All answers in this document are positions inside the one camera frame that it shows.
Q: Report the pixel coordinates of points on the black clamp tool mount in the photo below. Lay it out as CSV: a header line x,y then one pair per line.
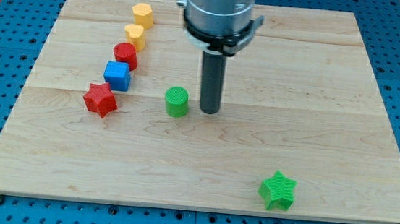
x,y
225,45

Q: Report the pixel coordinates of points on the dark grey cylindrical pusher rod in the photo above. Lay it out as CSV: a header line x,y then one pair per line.
x,y
212,82

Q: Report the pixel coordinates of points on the green cylinder block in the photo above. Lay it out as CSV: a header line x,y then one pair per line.
x,y
176,101

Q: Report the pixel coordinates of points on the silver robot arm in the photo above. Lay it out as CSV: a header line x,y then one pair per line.
x,y
220,29

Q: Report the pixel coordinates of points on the red star block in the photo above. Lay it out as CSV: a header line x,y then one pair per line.
x,y
100,99

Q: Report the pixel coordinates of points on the green star block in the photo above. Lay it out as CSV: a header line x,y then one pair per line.
x,y
277,192

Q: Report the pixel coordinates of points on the yellow heart block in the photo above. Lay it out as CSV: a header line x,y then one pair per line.
x,y
135,34

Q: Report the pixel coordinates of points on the yellow hexagon block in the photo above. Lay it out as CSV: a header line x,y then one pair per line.
x,y
143,15

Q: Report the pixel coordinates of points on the red cylinder block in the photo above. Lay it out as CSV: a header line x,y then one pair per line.
x,y
126,53

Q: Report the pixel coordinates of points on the wooden board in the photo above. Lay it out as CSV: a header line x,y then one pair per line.
x,y
302,99

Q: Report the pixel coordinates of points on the blue cube block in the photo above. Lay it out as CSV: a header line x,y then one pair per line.
x,y
117,74

